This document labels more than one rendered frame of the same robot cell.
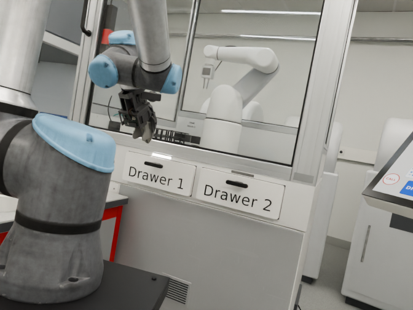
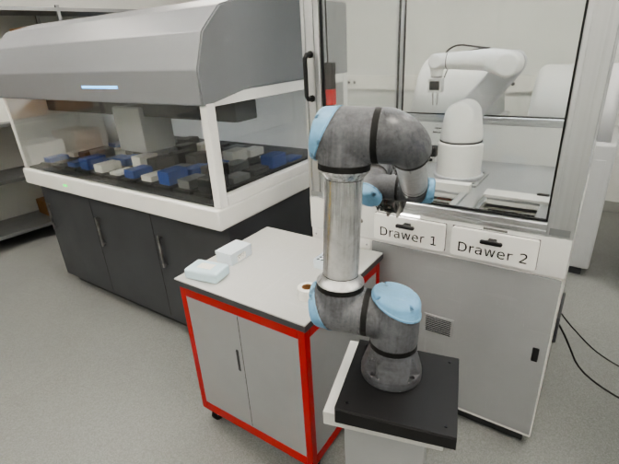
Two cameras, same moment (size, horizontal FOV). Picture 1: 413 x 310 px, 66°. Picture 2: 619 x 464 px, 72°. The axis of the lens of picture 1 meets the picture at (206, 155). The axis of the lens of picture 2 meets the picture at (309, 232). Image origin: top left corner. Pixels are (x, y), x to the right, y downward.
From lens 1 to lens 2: 0.69 m
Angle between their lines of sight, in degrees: 24
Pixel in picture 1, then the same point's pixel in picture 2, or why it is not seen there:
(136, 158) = (385, 219)
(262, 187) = (516, 243)
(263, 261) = (521, 303)
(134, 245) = not seen: hidden behind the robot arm
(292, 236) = (550, 284)
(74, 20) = (277, 59)
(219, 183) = (472, 240)
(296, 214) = (554, 265)
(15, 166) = (372, 328)
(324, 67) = (580, 125)
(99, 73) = (367, 199)
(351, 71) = not seen: outside the picture
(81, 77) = not seen: hidden behind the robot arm
